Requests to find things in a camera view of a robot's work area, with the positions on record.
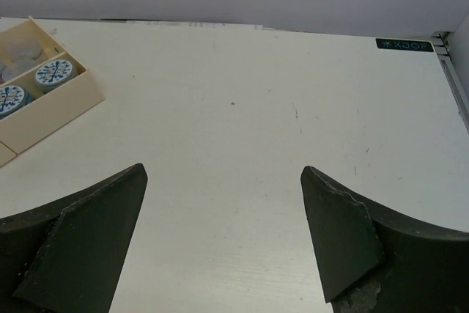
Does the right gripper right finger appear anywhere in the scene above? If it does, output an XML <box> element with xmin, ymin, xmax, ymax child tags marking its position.
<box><xmin>300</xmin><ymin>166</ymin><xmax>468</xmax><ymax>312</ymax></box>

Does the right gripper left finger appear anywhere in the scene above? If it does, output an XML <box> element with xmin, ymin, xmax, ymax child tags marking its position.
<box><xmin>1</xmin><ymin>163</ymin><xmax>148</xmax><ymax>312</ymax></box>

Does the blue patterned jar front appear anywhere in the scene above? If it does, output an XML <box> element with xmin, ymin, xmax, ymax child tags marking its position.
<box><xmin>0</xmin><ymin>85</ymin><xmax>34</xmax><ymax>119</ymax></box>

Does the blue patterned jar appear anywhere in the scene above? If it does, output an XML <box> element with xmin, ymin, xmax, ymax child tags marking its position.
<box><xmin>0</xmin><ymin>85</ymin><xmax>34</xmax><ymax>119</ymax></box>
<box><xmin>34</xmin><ymin>59</ymin><xmax>78</xmax><ymax>93</ymax></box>

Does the blue patterned jar back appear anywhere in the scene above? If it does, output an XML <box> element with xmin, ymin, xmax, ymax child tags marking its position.
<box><xmin>34</xmin><ymin>59</ymin><xmax>78</xmax><ymax>93</ymax></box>

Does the clear paperclip jar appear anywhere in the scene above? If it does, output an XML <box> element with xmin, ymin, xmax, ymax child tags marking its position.
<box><xmin>4</xmin><ymin>37</ymin><xmax>44</xmax><ymax>61</ymax></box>
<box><xmin>1</xmin><ymin>59</ymin><xmax>37</xmax><ymax>81</ymax></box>

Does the beige three-compartment tray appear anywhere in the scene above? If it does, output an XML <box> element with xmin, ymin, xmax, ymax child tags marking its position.
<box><xmin>1</xmin><ymin>18</ymin><xmax>105</xmax><ymax>165</ymax></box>

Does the black logo sticker right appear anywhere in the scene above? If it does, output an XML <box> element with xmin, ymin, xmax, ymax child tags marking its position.
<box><xmin>375</xmin><ymin>38</ymin><xmax>434</xmax><ymax>53</ymax></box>

